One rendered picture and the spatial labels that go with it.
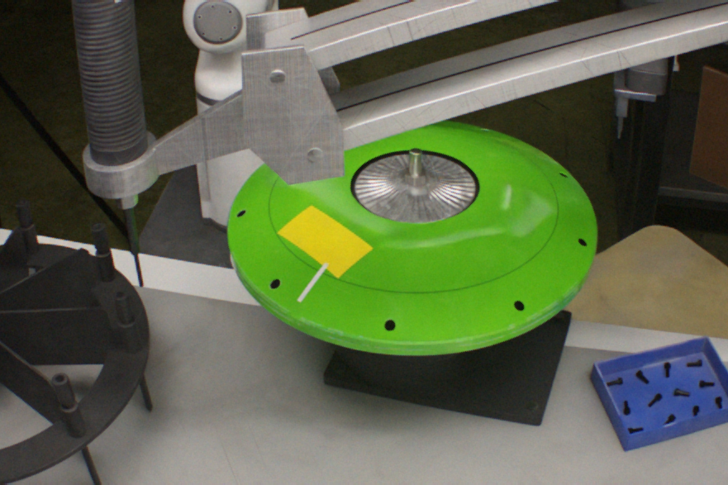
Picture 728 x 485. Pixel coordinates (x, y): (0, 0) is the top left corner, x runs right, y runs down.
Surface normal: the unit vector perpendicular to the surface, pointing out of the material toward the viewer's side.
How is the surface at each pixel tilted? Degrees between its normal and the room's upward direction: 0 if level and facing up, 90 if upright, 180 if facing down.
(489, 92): 90
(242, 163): 90
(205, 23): 88
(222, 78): 22
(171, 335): 0
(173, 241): 0
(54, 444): 4
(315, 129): 90
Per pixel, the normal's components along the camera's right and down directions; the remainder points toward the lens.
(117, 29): 0.61, 0.47
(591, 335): -0.01, -0.79
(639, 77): -0.16, 0.60
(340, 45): 0.07, 0.60
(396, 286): -0.06, -0.53
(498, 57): -0.31, -0.74
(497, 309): 0.16, -0.50
